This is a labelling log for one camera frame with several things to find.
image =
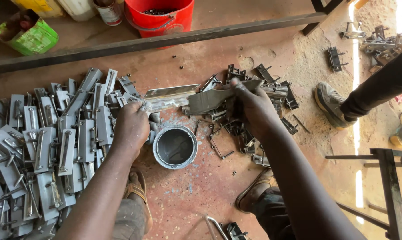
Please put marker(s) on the person's left hand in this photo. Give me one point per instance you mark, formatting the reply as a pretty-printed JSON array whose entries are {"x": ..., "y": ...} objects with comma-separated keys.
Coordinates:
[{"x": 130, "y": 128}]

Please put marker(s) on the person's right hand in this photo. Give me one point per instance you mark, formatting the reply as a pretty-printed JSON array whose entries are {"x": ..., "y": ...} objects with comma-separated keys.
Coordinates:
[{"x": 256, "y": 111}]

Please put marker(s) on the shiny metal latch plate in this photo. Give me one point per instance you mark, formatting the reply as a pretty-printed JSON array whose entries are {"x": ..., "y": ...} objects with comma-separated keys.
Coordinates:
[{"x": 172, "y": 96}]

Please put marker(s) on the pile of bare metal latches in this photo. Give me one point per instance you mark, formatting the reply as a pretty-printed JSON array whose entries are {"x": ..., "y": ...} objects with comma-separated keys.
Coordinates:
[{"x": 244, "y": 130}]

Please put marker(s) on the open grey paint tin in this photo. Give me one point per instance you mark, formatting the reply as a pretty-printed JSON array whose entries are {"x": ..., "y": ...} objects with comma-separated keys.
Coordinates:
[{"x": 175, "y": 146}]

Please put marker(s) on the loose bent bolt rod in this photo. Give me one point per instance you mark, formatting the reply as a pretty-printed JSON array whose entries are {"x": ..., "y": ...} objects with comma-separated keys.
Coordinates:
[{"x": 217, "y": 146}]

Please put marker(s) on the person's left sandal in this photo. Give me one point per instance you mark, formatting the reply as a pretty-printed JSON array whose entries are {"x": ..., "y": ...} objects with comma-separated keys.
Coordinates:
[{"x": 139, "y": 193}]

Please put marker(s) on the person's sandal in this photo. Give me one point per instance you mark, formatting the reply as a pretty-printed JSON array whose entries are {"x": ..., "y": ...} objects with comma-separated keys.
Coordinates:
[
  {"x": 254, "y": 191},
  {"x": 139, "y": 193}
]

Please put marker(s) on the person's right sandal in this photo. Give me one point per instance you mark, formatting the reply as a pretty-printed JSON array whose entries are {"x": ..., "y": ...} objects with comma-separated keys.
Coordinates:
[{"x": 254, "y": 191}]

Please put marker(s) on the pile of grey painted latches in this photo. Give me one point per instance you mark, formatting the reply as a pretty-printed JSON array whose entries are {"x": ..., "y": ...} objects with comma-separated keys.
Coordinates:
[{"x": 44, "y": 146}]

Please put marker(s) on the long dark steel bar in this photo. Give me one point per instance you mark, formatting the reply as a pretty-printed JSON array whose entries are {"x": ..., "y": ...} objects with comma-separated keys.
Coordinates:
[{"x": 154, "y": 41}]

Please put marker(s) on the single dark metal latch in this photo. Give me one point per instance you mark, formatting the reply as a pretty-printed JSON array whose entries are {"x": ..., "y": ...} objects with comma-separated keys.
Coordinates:
[{"x": 336, "y": 59}]

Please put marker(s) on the dark metal table leg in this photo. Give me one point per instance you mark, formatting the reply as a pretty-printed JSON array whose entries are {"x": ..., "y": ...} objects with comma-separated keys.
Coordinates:
[{"x": 316, "y": 15}]

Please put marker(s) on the red plastic bucket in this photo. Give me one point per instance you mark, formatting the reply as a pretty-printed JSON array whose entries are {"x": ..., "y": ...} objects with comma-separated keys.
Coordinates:
[{"x": 161, "y": 15}]

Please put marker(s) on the white labelled tin can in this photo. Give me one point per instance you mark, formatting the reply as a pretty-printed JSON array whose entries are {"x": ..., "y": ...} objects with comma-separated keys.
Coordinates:
[{"x": 109, "y": 12}]

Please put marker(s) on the metal latch with bolt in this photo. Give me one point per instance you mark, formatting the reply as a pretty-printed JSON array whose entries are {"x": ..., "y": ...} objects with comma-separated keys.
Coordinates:
[{"x": 237, "y": 230}]

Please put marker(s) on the bent shiny metal rod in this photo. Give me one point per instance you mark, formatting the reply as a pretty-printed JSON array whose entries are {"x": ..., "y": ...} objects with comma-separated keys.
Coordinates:
[{"x": 216, "y": 227}]

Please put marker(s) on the white jerrycan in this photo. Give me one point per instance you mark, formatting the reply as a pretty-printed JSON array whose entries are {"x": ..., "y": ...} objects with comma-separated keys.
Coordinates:
[{"x": 77, "y": 8}]

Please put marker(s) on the green plastic container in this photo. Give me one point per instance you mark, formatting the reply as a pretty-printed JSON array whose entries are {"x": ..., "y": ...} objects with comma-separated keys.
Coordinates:
[{"x": 27, "y": 33}]

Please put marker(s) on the yellow jerrycan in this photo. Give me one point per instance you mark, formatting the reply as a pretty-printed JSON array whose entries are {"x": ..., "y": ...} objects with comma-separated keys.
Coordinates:
[{"x": 41, "y": 6}]

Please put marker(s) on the heap of latches by wall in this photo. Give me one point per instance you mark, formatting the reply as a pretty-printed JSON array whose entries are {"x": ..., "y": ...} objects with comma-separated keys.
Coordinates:
[{"x": 376, "y": 41}]

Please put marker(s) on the yellow object by wall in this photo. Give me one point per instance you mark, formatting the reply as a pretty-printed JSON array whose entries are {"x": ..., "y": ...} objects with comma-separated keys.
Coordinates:
[{"x": 399, "y": 133}]

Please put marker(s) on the dark welded metal frame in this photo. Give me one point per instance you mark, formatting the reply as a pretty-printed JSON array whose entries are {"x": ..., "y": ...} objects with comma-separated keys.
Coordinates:
[{"x": 386, "y": 186}]

